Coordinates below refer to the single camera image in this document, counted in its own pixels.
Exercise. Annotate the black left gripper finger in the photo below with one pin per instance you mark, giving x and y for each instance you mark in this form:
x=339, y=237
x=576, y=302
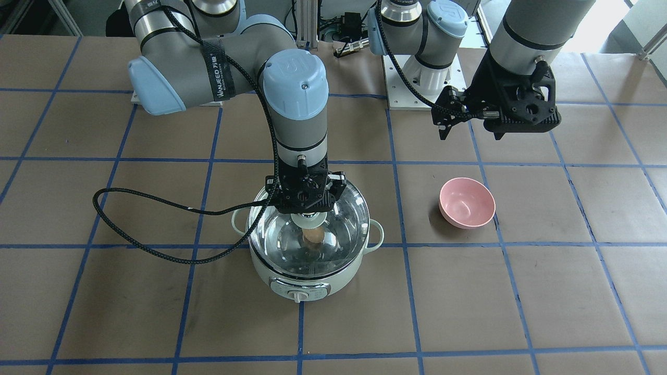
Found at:
x=449, y=110

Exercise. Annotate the pale green electric pot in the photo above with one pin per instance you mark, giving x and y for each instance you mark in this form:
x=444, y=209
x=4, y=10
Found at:
x=299, y=290

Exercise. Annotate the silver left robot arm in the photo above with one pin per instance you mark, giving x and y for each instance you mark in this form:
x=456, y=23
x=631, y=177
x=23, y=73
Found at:
x=530, y=31

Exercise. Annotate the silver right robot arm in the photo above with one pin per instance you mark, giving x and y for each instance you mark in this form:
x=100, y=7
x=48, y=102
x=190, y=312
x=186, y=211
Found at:
x=199, y=52

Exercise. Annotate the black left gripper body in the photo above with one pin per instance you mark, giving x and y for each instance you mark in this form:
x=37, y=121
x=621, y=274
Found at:
x=480, y=89

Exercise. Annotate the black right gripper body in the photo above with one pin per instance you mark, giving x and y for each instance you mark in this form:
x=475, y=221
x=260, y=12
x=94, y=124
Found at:
x=272, y=186

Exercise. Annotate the pink bowl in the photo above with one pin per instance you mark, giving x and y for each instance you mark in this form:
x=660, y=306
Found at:
x=466, y=203

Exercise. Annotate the glass pot lid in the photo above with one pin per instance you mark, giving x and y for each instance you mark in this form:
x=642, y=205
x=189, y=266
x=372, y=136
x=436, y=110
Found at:
x=278, y=241

